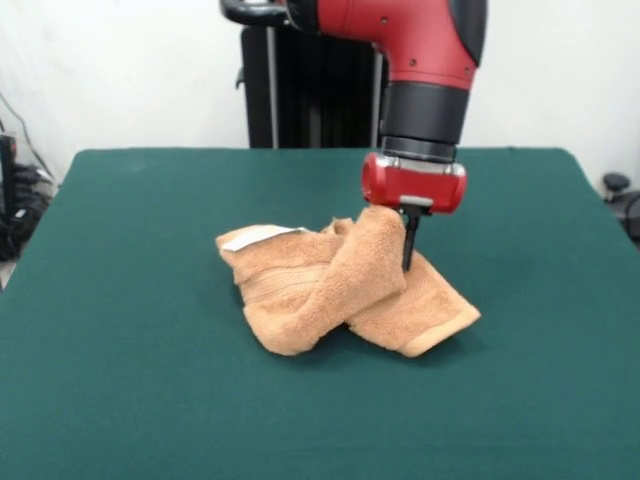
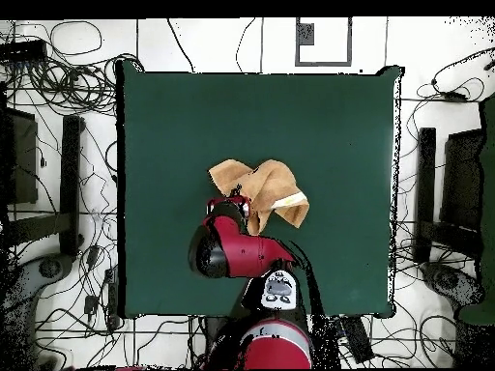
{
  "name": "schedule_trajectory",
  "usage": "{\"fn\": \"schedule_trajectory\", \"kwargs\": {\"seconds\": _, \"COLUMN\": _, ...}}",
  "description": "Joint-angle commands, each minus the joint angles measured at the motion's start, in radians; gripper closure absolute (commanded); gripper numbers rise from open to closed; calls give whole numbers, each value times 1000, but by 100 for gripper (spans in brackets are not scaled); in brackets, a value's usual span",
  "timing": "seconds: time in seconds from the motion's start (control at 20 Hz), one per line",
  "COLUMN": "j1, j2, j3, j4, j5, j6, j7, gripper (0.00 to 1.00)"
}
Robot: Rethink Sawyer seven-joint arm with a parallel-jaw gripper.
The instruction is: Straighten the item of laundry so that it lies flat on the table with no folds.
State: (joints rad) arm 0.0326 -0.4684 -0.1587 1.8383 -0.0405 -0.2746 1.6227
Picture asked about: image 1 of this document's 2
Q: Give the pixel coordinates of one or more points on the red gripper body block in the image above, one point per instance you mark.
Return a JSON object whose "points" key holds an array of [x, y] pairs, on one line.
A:
{"points": [[415, 187]]}

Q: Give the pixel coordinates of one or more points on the grey office chair base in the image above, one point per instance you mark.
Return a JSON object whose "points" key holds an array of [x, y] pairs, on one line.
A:
{"points": [[622, 200]]}

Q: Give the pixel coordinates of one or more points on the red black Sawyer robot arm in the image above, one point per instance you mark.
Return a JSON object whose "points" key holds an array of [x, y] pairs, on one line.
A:
{"points": [[425, 40]]}

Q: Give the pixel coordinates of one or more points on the tan terry towel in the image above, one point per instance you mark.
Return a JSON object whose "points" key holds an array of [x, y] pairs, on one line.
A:
{"points": [[310, 290]]}

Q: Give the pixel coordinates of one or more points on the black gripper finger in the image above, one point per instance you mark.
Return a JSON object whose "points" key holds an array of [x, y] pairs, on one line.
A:
{"points": [[411, 240]]}

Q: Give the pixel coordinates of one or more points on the dark green table cloth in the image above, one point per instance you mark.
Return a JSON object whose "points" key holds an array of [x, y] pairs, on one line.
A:
{"points": [[150, 375]]}

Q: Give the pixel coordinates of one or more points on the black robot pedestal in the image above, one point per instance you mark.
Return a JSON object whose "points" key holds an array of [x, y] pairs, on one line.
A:
{"points": [[310, 90]]}

